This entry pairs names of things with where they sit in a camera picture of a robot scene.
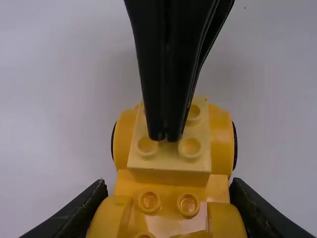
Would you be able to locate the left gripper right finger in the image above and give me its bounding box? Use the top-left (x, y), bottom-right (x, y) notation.
top-left (228, 177), bottom-right (317, 238)

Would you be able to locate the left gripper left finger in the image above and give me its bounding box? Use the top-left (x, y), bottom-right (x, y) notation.
top-left (17, 178), bottom-right (108, 238)

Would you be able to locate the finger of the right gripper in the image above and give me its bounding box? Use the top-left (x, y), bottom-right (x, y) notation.
top-left (123, 0), bottom-right (166, 142)
top-left (164, 0), bottom-right (235, 143)

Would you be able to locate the yellow toy car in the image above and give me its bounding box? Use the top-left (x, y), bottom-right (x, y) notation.
top-left (88, 93), bottom-right (248, 238)

